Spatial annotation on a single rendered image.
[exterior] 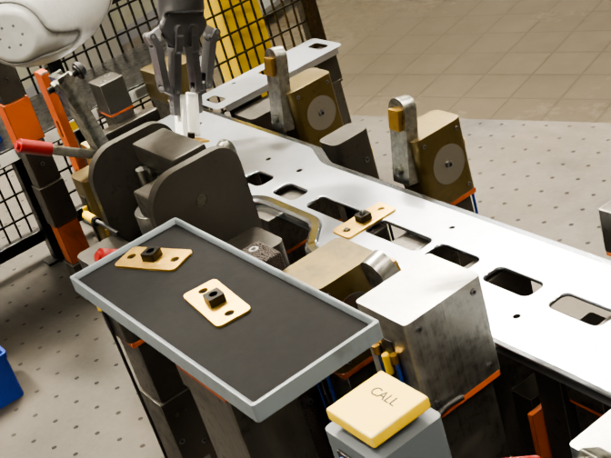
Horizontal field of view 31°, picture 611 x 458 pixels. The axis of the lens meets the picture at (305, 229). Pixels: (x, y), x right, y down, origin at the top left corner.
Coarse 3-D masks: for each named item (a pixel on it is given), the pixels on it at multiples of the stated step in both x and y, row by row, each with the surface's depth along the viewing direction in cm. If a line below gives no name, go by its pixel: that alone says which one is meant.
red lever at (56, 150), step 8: (16, 144) 165; (24, 144) 165; (32, 144) 166; (40, 144) 167; (48, 144) 168; (24, 152) 166; (32, 152) 166; (40, 152) 167; (48, 152) 168; (56, 152) 169; (64, 152) 169; (72, 152) 170; (80, 152) 171; (88, 152) 172
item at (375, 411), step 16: (368, 384) 89; (384, 384) 89; (400, 384) 88; (352, 400) 88; (368, 400) 88; (384, 400) 87; (400, 400) 87; (416, 400) 86; (336, 416) 87; (352, 416) 86; (368, 416) 86; (384, 416) 85; (400, 416) 85; (416, 416) 86; (352, 432) 86; (368, 432) 84; (384, 432) 84
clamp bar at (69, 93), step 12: (60, 72) 168; (72, 72) 168; (84, 72) 167; (60, 84) 165; (72, 84) 166; (60, 96) 169; (72, 96) 167; (72, 108) 168; (84, 108) 168; (84, 120) 169; (96, 120) 170; (84, 132) 171; (96, 132) 171; (96, 144) 171
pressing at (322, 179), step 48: (240, 144) 180; (288, 144) 175; (336, 192) 156; (384, 192) 152; (384, 240) 141; (432, 240) 138; (480, 240) 135; (528, 240) 132; (576, 288) 121; (528, 336) 116; (576, 336) 114; (576, 384) 108
